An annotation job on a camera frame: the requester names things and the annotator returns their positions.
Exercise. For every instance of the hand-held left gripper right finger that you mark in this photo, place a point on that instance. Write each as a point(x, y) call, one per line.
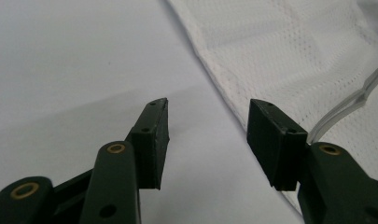
point(277, 146)

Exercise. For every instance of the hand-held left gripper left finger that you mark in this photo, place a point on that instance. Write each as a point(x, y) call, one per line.
point(151, 146)

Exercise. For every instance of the white mesh garment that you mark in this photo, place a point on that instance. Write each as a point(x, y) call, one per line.
point(289, 53)

